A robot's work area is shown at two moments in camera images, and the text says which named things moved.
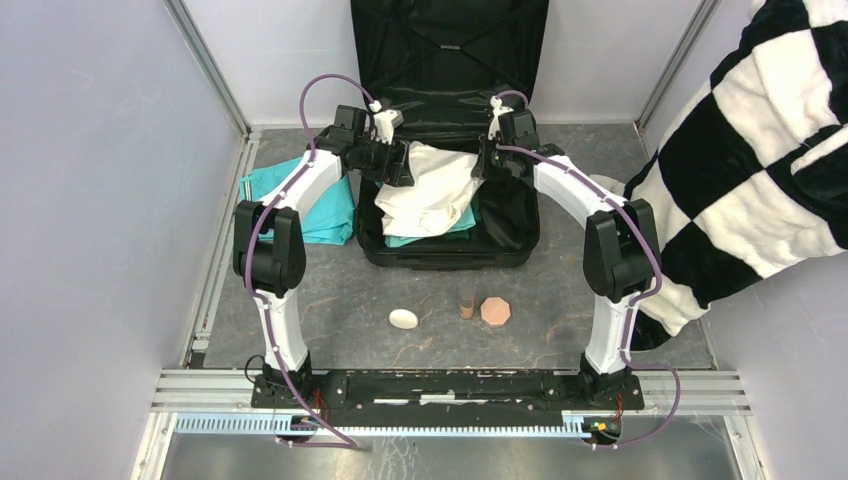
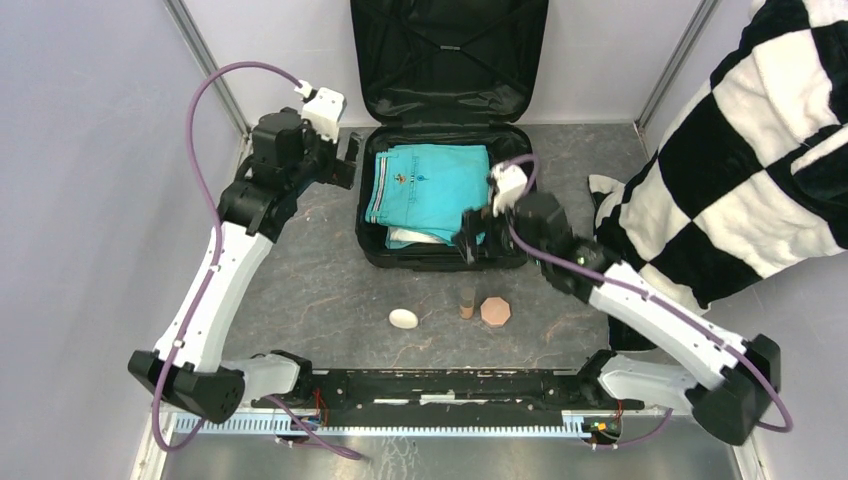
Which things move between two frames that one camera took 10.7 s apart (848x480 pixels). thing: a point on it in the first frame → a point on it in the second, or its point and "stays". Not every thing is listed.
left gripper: [396, 175] → [338, 172]
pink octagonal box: [495, 311] stays
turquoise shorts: [332, 221] → [428, 187]
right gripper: [483, 169] → [474, 224]
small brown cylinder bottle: [467, 302] stays
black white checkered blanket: [754, 181] stays
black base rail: [434, 398] stays
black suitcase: [438, 66] stays
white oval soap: [403, 318] stays
